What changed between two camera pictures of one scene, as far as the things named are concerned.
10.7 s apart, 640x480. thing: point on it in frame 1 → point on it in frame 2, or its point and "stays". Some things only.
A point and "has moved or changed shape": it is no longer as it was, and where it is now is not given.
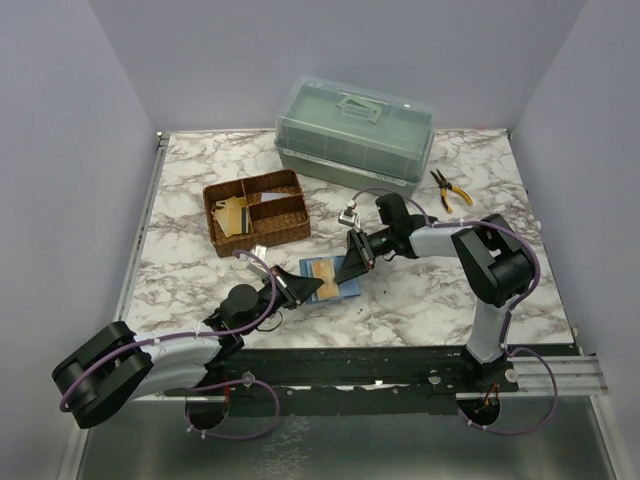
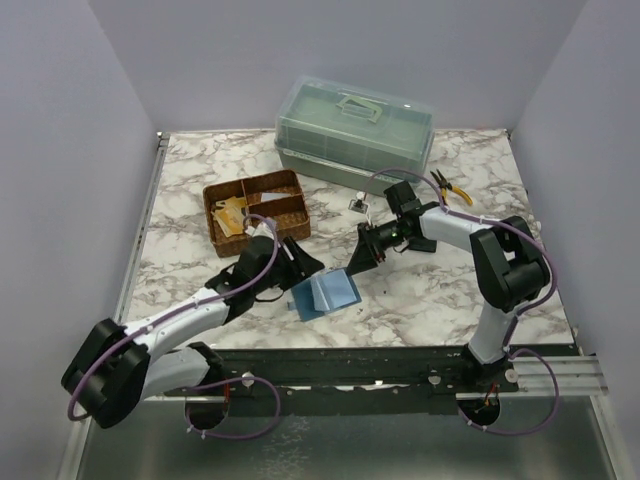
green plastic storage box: (354, 134) stays
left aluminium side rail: (126, 287) stays
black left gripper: (294, 289) → (302, 266)
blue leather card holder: (326, 270) has moved or changed shape
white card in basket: (268, 196) stays
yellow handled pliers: (444, 185) stays
